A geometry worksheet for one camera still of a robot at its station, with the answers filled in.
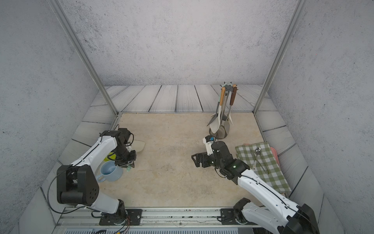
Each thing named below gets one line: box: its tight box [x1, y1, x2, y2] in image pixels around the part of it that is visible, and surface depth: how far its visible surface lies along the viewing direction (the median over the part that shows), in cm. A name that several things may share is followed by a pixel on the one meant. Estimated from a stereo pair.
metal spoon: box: [252, 147, 262, 171], surface depth 98 cm
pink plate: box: [269, 146, 281, 167], surface depth 97 cm
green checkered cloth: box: [235, 142, 292, 194], surface depth 95 cm
